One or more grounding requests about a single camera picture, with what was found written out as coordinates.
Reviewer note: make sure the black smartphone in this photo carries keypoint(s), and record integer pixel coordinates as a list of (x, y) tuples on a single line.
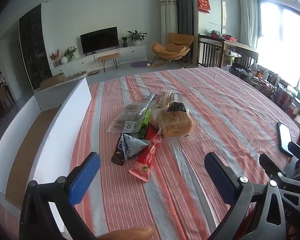
[(285, 137)]

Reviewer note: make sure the beige snack packet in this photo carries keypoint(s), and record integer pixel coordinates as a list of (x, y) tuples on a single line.
[(164, 98)]

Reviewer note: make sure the white curtain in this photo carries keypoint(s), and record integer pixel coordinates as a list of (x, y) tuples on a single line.
[(247, 17)]

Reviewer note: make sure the green cup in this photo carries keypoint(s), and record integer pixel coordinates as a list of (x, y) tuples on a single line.
[(230, 60)]

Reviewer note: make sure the green snack packet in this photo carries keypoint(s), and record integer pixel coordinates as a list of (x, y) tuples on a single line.
[(145, 121)]

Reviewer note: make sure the person's left hand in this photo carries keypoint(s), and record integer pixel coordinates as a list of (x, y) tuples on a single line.
[(125, 233)]

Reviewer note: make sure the dark brown snack packet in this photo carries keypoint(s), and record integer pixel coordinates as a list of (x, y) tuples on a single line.
[(117, 155)]

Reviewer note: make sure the clutter of jars and bottles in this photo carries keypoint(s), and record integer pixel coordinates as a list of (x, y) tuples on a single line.
[(270, 82)]

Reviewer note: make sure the black snack packet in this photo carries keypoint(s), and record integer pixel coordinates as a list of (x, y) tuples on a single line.
[(177, 105)]

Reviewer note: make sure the red flower arrangement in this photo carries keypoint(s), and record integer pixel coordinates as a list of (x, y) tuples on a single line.
[(55, 56)]

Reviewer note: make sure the purple round mat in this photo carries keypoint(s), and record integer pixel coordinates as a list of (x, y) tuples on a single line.
[(138, 64)]

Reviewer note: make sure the small potted plant dark pot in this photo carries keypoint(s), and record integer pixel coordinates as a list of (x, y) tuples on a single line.
[(125, 42)]

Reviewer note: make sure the long red snack packet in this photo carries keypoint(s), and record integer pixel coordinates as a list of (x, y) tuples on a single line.
[(145, 161)]

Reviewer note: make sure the wooden dining table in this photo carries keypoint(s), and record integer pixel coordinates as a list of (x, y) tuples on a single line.
[(240, 46)]

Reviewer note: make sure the dark wooden chair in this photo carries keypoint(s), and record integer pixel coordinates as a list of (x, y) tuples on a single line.
[(210, 52)]

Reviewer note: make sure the tall white air conditioner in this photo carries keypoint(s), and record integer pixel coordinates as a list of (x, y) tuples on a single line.
[(168, 20)]

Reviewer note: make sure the black television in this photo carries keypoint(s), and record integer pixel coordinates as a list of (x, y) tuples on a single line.
[(100, 40)]

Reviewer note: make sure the red wall hanging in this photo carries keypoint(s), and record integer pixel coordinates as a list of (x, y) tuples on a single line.
[(203, 3)]

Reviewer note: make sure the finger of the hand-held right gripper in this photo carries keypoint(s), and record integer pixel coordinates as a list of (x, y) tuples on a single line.
[(267, 162), (298, 149)]

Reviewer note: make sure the clear bag of brown bars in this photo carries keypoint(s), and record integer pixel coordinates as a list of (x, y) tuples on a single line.
[(130, 115)]

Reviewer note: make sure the bagged bread loaf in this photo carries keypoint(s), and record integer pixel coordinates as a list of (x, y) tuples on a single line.
[(175, 125)]

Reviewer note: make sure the silver stick packet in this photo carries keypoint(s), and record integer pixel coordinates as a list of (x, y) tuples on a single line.
[(150, 97)]

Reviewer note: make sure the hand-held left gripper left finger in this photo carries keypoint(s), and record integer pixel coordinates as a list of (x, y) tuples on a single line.
[(86, 175)]

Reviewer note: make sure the white round vase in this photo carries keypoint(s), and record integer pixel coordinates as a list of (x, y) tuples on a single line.
[(64, 60)]

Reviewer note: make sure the brown wooden chair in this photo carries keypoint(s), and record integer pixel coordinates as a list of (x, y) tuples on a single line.
[(5, 97)]

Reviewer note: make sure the striped tablecloth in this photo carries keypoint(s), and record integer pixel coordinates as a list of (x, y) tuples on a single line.
[(215, 105)]

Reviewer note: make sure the brown cardboard box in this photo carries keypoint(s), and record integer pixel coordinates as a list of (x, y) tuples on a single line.
[(52, 80)]

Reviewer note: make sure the wooden bench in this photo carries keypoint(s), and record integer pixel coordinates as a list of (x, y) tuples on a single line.
[(108, 55)]

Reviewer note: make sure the leafy green plant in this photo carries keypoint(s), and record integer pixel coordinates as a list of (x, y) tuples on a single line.
[(70, 52)]

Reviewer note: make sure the window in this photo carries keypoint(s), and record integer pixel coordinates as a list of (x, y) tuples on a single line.
[(277, 35)]

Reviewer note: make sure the white cardboard box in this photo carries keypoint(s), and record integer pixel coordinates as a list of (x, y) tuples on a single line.
[(65, 120)]

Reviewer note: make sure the white television cabinet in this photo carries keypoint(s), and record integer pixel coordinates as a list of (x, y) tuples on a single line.
[(132, 53)]

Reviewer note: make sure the grey curtain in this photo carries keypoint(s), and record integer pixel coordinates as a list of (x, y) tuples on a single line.
[(185, 5)]

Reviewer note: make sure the large potted plant white pot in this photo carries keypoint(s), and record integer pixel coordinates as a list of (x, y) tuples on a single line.
[(137, 36)]

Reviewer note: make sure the black glass cabinet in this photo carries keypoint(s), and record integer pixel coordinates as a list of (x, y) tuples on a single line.
[(33, 47)]

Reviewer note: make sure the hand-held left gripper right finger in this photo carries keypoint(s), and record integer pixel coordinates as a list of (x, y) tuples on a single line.
[(218, 177)]

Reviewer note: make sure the orange lounge chair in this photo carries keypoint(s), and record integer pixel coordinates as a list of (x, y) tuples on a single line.
[(172, 46)]

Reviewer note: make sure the small red snack packet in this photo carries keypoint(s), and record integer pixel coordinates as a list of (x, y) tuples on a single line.
[(150, 132)]

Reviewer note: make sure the triangular white blue packet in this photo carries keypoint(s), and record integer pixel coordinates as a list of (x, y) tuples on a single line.
[(132, 146)]

